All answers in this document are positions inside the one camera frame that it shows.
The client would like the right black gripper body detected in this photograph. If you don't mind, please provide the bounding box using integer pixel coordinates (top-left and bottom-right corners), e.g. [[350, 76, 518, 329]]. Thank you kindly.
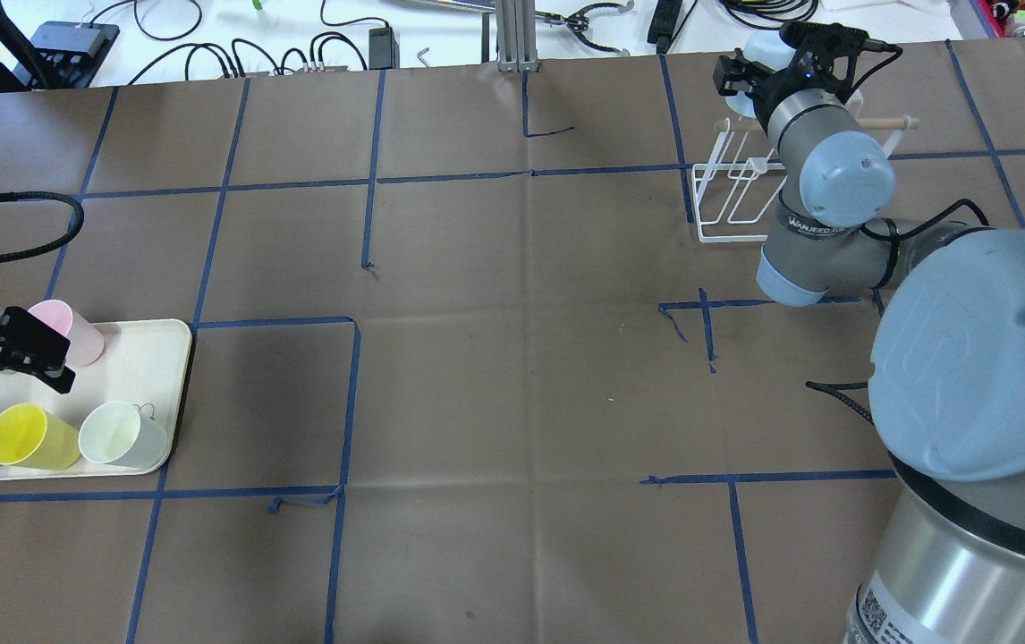
[[745, 54, 814, 117]]

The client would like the pale green plastic cup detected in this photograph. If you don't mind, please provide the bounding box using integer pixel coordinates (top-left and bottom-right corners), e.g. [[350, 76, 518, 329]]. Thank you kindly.
[[78, 401, 169, 468]]

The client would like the light blue plastic cup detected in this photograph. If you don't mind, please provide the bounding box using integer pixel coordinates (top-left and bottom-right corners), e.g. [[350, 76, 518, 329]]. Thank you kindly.
[[724, 31, 885, 130]]

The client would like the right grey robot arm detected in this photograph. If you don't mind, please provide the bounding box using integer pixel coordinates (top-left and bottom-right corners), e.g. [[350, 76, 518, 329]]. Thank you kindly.
[[714, 45, 1025, 643]]

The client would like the pink plastic cup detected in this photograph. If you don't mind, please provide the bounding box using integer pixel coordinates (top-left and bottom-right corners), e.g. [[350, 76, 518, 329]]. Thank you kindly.
[[29, 299, 106, 369]]

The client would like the yellow plastic cup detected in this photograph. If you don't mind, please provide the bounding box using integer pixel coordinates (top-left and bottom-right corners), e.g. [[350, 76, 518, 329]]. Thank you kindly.
[[0, 403, 80, 471]]

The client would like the cream plastic tray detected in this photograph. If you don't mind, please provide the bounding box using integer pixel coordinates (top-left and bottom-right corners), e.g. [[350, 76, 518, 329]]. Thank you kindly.
[[0, 319, 192, 481]]

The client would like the black power adapter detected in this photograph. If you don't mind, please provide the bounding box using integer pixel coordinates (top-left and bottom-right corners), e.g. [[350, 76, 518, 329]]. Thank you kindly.
[[367, 26, 401, 70]]

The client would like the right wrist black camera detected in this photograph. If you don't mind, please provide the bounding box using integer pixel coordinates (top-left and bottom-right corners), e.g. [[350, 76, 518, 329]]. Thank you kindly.
[[778, 21, 871, 81]]

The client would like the white wire cup rack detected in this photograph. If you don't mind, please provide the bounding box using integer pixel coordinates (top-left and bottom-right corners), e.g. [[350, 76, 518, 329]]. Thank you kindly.
[[690, 114, 921, 244]]

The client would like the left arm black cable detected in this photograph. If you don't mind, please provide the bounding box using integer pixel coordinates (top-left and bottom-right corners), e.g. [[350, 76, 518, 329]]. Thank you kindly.
[[0, 191, 86, 267]]

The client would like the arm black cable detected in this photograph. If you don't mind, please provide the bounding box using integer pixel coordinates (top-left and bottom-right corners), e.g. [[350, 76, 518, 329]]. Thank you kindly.
[[0, 191, 86, 267], [804, 40, 992, 421]]

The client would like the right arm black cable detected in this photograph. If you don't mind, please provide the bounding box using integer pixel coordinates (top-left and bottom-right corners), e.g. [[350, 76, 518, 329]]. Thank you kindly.
[[804, 40, 992, 421]]

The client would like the aluminium frame post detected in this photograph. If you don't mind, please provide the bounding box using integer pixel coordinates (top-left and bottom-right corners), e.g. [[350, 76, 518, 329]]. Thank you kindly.
[[495, 0, 538, 72]]

